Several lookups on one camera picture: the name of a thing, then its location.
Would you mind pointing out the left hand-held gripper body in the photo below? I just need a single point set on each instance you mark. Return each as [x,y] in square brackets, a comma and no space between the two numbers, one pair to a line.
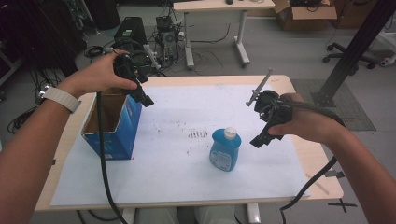
[129,67]

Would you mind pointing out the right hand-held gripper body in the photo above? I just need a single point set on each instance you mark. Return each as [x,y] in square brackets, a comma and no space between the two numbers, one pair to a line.
[274,109]

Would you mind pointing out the blue cardboard box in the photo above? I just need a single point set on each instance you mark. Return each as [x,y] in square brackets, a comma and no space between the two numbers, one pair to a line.
[124,130]

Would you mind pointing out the blue bottle with white cap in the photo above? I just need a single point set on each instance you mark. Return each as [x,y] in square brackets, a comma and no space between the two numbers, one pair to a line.
[225,152]

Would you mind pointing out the person's left hand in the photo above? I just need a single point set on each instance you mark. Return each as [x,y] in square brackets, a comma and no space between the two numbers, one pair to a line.
[93,77]

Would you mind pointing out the person's right hand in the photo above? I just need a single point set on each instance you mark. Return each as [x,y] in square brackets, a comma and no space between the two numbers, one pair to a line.
[311,124]

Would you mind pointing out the black computer tower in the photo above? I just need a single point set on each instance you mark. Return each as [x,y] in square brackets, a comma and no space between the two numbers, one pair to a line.
[130,29]

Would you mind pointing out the open computer case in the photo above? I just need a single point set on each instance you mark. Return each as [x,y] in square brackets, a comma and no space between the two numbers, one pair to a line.
[168,37]

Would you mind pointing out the beige tape strip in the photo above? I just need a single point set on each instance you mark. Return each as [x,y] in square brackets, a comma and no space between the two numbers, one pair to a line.
[317,184]

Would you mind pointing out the white table leg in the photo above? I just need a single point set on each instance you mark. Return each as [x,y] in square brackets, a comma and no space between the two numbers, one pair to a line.
[253,214]

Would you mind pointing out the dark tape piece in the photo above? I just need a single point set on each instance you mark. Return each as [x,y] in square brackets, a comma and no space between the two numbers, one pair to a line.
[335,173]

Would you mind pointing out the grey floor mat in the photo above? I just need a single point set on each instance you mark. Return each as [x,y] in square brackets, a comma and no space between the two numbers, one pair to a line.
[358,115]

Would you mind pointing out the black office chair base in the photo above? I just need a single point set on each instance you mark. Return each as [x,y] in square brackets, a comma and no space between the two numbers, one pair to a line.
[345,56]

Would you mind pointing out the white paper sheet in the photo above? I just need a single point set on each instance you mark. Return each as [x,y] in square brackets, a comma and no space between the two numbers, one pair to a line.
[186,180]

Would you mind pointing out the dark curtain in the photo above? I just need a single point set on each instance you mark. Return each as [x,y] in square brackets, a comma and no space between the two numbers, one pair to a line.
[40,28]

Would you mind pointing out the open brown cardboard box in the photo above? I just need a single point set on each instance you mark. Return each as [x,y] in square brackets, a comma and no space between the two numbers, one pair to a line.
[306,15]

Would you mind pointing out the black tape cross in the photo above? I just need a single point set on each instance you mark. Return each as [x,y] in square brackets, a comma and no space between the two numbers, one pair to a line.
[342,205]

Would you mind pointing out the black computer mouse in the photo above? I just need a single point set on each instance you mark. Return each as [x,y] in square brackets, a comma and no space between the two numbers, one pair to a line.
[229,1]

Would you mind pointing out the black metal stand post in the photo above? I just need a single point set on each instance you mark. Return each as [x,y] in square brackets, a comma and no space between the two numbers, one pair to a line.
[351,53]

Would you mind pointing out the white frame desk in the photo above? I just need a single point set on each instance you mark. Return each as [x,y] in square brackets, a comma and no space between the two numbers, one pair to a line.
[218,5]

